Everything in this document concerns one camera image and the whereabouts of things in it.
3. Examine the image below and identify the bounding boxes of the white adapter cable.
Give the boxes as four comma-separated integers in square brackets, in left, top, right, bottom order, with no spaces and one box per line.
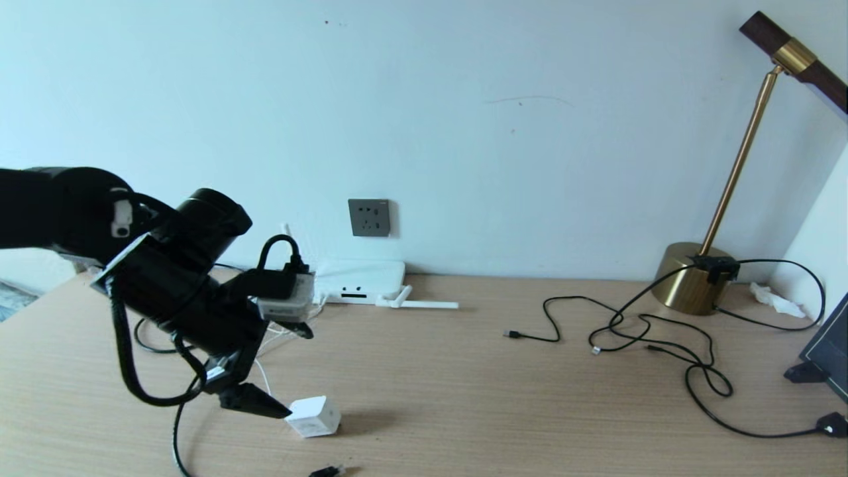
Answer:
[252,301,329,415]

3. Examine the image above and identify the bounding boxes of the white power adapter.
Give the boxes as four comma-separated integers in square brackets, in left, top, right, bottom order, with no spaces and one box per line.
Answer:
[285,396,342,439]

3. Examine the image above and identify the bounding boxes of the white router with antennas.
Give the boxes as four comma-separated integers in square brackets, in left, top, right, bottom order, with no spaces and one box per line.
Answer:
[284,224,459,310]

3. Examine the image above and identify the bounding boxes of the beige upholstered furniture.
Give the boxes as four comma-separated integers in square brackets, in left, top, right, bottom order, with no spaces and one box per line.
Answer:
[0,248,75,295]

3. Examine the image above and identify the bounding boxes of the patterned grey fabric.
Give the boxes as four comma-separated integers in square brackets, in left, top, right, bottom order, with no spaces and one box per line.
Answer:
[0,282,39,323]

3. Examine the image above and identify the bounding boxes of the brass desk lamp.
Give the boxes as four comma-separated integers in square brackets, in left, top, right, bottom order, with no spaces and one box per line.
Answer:
[651,9,848,315]

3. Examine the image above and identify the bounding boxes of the black adapter block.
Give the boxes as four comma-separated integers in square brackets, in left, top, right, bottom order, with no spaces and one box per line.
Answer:
[689,254,741,284]

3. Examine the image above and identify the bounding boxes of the crumpled white tissue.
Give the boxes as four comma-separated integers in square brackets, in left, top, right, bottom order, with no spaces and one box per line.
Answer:
[750,282,807,317]

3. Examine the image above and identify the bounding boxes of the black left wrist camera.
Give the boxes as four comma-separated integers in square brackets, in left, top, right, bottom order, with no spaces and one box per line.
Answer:
[229,265,315,323]

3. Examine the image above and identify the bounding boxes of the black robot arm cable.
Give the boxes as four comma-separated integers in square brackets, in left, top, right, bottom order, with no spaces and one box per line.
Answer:
[109,235,305,407]

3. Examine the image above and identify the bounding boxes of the black ethernet cable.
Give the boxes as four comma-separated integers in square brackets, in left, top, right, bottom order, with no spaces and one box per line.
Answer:
[134,264,346,477]

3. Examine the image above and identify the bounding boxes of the grey wall power socket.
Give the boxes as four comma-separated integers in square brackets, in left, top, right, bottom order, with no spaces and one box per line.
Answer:
[348,199,392,237]

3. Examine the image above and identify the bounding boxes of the black usb cables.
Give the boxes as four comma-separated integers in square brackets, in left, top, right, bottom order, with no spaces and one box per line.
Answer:
[502,296,734,398]

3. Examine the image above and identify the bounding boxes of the black cable with silver tip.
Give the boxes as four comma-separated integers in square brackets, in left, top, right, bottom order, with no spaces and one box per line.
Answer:
[588,262,704,355]

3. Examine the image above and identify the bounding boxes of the black lamp power cable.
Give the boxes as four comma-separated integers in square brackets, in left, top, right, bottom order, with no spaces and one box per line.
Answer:
[714,258,827,332]

